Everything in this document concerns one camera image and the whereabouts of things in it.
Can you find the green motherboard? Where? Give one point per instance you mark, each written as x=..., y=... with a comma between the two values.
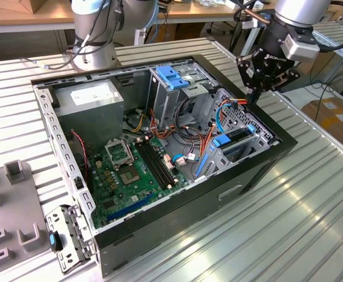
x=130, y=199

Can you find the large cardboard box with labels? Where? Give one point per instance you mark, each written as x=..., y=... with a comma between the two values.
x=336, y=126

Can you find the blue drive bay latch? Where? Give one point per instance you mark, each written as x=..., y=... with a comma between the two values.
x=168, y=76

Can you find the hard disk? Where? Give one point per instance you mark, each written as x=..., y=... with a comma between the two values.
x=220, y=141

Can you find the RAM slot with white latches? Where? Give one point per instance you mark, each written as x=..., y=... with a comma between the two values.
x=154, y=164
x=162, y=162

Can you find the black PC case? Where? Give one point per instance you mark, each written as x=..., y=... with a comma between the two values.
x=189, y=205

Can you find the blue expansion slot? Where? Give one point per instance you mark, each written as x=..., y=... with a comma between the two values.
x=130, y=208

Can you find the grey parts rack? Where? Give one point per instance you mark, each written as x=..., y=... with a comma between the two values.
x=12, y=211

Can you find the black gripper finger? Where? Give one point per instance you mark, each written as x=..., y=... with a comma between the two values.
x=246, y=72
x=286, y=77

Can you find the perforated metal disk bay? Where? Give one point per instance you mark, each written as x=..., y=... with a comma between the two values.
x=247, y=117

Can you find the black latch with blue tab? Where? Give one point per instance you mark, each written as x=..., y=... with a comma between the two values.
x=55, y=242

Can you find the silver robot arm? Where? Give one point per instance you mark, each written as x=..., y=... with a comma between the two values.
x=94, y=29

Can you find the metal expansion card retainer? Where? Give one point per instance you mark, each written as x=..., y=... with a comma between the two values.
x=71, y=235

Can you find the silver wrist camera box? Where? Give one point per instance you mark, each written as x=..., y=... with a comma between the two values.
x=299, y=48

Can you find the CPU socket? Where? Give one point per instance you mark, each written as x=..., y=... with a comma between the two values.
x=130, y=176

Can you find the grey optical drive cage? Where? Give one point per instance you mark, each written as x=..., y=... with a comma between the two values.
x=165, y=102

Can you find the grey power supply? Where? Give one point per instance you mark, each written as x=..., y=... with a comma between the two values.
x=91, y=117

